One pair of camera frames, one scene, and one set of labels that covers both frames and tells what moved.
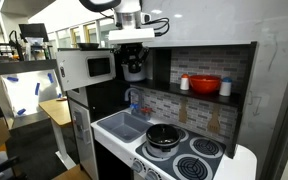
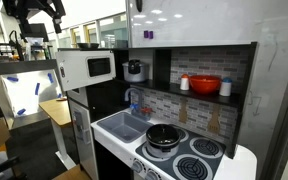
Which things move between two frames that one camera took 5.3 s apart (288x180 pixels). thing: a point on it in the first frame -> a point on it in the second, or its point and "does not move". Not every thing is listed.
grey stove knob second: (152, 175) does not move
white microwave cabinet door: (79, 68) does not move
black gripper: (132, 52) -> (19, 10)
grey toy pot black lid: (134, 71) does not move
